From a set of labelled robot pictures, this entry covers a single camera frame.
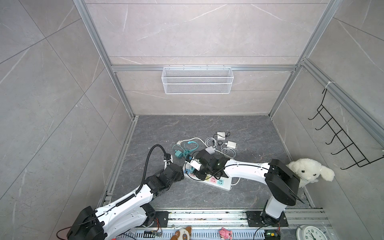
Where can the white charger cube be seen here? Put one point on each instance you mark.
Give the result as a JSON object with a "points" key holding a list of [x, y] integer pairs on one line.
{"points": [[210, 150]]}

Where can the white plush dog toy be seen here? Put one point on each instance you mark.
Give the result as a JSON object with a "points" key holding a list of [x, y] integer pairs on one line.
{"points": [[309, 171]]}

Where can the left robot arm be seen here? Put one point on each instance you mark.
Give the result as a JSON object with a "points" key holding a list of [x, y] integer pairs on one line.
{"points": [[129, 211]]}

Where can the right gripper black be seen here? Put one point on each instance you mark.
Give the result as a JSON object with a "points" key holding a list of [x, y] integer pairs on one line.
{"points": [[199, 174]]}

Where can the white alarm clock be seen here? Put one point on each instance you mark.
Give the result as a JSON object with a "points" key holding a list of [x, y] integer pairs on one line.
{"points": [[306, 232]]}

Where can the teal charger cube front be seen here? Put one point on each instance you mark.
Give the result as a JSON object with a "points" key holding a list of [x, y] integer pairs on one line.
{"points": [[179, 154]]}

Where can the white charger with black cable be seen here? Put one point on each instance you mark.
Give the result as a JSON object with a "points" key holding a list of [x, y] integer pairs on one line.
{"points": [[221, 136]]}

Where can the white wire mesh basket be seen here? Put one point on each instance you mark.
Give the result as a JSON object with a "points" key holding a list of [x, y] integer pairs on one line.
{"points": [[197, 80]]}

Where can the black wall hook rack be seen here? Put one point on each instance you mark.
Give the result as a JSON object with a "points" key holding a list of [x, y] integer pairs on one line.
{"points": [[339, 133]]}

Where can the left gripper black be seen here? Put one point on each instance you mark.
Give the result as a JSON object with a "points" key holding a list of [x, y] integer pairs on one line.
{"points": [[181, 175]]}

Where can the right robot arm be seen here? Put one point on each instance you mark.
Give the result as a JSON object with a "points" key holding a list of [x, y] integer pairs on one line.
{"points": [[282, 182]]}

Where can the pink plush toy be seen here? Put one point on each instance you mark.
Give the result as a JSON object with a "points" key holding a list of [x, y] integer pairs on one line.
{"points": [[225, 234]]}

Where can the brown white plush toy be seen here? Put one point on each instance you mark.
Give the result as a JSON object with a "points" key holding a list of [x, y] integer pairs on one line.
{"points": [[183, 234]]}

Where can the white multicolour power strip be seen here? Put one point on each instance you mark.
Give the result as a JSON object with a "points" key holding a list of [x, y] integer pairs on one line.
{"points": [[223, 183]]}

